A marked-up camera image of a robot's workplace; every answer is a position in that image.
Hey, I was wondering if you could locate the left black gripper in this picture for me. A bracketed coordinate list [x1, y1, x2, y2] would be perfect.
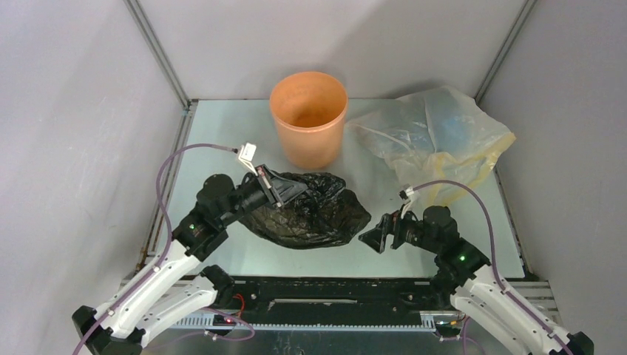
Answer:
[218, 163, 307, 227]

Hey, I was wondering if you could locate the black trash bag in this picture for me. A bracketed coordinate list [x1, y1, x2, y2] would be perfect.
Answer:
[239, 172, 371, 250]

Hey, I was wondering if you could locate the orange plastic trash bin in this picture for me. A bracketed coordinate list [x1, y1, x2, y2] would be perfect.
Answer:
[269, 71, 349, 169]

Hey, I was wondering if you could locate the translucent yellowish plastic bag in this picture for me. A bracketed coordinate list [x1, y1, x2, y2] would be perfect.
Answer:
[348, 86, 516, 207]

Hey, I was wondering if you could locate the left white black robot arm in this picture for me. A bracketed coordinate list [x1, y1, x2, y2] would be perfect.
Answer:
[72, 165, 308, 354]

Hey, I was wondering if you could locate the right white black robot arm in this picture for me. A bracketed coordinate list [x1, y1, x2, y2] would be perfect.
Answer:
[359, 206, 594, 354]

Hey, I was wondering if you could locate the right small circuit board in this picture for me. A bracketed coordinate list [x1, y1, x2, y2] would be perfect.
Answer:
[435, 319, 464, 328]

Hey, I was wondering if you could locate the small circuit board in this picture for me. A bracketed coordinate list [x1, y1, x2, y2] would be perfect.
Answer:
[212, 315, 237, 326]
[435, 319, 464, 328]

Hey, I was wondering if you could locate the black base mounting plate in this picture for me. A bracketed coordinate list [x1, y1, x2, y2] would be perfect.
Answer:
[198, 277, 449, 327]

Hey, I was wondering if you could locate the left small circuit board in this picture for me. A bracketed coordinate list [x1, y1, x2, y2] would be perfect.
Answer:
[212, 315, 237, 326]

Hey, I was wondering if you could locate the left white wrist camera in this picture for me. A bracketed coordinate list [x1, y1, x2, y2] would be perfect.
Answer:
[237, 142, 257, 175]

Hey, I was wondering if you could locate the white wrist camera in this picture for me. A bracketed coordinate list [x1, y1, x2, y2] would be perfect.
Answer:
[237, 142, 257, 175]
[399, 185, 420, 219]

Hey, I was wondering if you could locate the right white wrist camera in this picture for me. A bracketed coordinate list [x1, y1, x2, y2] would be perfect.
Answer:
[399, 185, 420, 219]

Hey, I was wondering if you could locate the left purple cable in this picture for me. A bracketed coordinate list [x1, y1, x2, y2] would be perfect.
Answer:
[72, 143, 241, 355]

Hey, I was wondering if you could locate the aluminium frame rail front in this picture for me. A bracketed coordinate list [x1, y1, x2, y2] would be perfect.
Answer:
[109, 279, 560, 334]

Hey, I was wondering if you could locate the left aluminium corner post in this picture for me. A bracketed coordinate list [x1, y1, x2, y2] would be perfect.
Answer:
[123, 0, 192, 109]

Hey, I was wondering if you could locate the aluminium corner post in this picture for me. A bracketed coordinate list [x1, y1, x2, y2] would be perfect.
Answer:
[474, 0, 538, 106]
[123, 0, 192, 109]

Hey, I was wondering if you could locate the right aluminium corner post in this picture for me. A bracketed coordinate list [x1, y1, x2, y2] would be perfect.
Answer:
[474, 0, 538, 106]

